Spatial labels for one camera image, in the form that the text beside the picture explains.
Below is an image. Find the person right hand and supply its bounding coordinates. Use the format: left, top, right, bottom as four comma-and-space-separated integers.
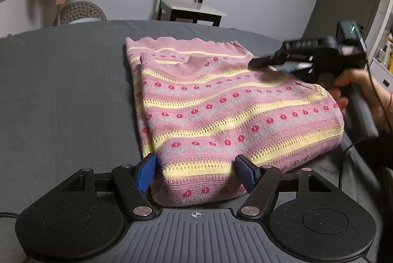
328, 69, 392, 133

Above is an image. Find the white shelf unit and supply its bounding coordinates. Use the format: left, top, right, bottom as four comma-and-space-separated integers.
369, 11, 392, 91

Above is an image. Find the black cable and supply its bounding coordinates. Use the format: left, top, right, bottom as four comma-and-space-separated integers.
337, 26, 393, 190

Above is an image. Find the grey woven basket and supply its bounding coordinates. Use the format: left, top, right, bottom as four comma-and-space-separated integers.
54, 1, 107, 26

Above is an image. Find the pink striped knit sweater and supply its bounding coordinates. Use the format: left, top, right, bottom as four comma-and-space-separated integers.
125, 37, 344, 207

